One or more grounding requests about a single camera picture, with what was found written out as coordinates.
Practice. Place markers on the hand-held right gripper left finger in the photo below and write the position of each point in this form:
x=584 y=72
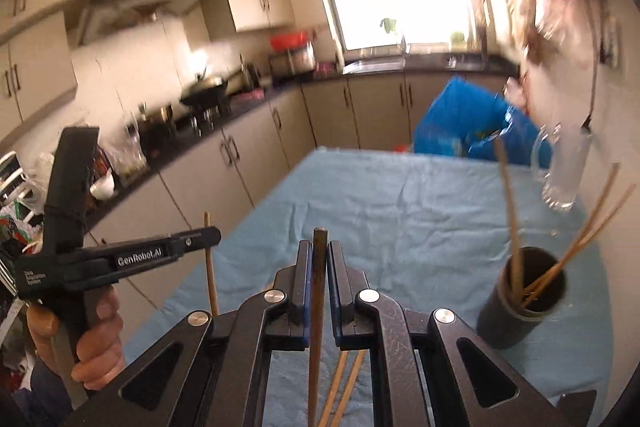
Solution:
x=303 y=292

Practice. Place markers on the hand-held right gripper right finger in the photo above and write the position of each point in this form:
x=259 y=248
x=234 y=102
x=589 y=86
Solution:
x=336 y=292

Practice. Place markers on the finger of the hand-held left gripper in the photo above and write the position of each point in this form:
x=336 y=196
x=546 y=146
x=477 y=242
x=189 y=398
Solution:
x=197 y=242

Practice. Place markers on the chopsticks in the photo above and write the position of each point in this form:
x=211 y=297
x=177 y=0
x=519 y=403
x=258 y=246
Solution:
x=607 y=187
x=352 y=377

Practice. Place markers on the dark cylindrical utensil cup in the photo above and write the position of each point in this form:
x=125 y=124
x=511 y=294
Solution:
x=515 y=327

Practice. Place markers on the person's left hand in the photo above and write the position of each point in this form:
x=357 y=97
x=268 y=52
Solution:
x=102 y=342

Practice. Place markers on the white bowl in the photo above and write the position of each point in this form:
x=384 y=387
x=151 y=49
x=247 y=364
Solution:
x=102 y=191

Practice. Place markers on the clear plastic food bag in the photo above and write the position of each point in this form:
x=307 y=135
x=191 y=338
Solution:
x=127 y=157

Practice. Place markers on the blue tablecloth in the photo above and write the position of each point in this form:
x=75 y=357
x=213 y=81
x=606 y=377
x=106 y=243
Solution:
x=400 y=217

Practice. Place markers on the steel cooking pot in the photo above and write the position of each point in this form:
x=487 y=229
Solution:
x=160 y=117

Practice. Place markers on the black gas stove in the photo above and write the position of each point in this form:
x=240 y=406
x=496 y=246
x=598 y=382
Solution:
x=210 y=114

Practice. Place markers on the beige lower cabinets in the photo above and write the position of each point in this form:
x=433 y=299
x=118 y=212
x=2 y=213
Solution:
x=280 y=127

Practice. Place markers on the black kitchen countertop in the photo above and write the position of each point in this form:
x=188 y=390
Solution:
x=250 y=104

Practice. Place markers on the black wok with lid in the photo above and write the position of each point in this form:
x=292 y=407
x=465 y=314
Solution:
x=205 y=93

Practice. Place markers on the steel range hood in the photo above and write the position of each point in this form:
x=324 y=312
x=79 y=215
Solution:
x=130 y=12

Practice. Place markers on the blue plastic bag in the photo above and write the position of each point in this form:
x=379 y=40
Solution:
x=460 y=117

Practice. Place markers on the pink cloth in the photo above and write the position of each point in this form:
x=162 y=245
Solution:
x=325 y=68

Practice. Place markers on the red plastic basket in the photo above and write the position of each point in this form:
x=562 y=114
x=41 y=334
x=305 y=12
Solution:
x=290 y=41

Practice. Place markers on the clear glass pitcher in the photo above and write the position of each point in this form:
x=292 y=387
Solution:
x=565 y=177

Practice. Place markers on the green glove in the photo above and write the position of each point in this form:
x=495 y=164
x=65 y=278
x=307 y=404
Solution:
x=387 y=25

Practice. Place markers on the white hanging plastic bags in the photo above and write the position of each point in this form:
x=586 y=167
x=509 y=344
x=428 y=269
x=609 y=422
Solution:
x=555 y=57

